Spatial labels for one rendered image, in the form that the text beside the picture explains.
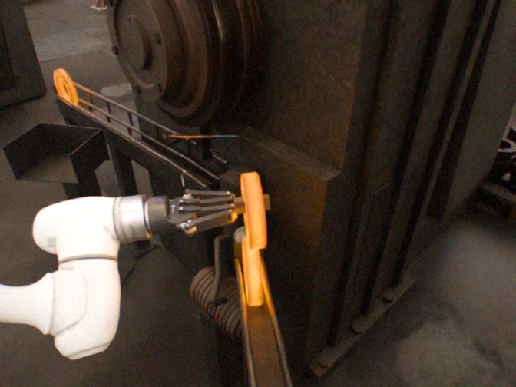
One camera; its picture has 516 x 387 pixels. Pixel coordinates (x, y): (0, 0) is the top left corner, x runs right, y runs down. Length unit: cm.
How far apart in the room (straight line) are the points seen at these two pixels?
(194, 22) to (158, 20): 8
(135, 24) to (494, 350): 168
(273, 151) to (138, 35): 42
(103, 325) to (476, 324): 153
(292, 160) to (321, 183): 10
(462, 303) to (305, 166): 120
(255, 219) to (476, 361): 127
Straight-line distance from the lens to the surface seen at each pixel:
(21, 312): 75
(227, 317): 107
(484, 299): 203
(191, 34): 93
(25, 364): 181
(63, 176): 157
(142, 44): 100
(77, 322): 74
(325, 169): 95
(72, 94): 211
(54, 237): 80
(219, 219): 74
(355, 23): 84
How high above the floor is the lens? 137
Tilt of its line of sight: 36 degrees down
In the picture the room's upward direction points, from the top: straight up
